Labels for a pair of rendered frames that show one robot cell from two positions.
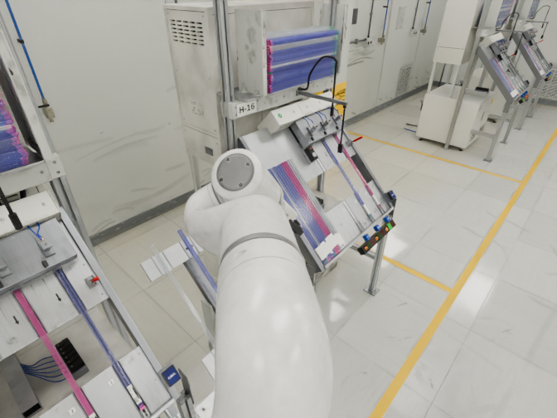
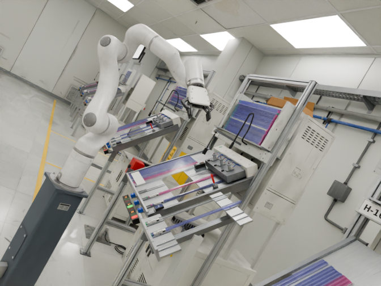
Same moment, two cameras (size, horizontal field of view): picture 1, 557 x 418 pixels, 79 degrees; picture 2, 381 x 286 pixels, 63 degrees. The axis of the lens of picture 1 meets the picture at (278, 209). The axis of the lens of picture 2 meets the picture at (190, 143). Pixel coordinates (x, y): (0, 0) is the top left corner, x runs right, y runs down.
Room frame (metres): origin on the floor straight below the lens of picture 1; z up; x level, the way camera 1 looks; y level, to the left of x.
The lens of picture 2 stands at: (1.21, -1.31, 1.27)
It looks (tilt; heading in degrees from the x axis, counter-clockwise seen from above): 3 degrees down; 111
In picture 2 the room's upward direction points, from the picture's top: 30 degrees clockwise
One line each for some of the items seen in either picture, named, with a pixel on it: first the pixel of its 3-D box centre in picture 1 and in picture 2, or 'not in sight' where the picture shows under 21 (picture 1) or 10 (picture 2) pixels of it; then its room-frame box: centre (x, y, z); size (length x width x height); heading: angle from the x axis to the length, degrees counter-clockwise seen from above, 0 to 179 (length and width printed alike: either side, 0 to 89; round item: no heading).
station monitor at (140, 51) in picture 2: not in sight; (141, 53); (-2.84, 4.07, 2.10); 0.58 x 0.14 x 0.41; 138
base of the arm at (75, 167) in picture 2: not in sight; (75, 168); (0.20, 0.01, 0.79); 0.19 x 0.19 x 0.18
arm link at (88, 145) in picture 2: not in sight; (98, 133); (0.20, 0.04, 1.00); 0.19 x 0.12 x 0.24; 97
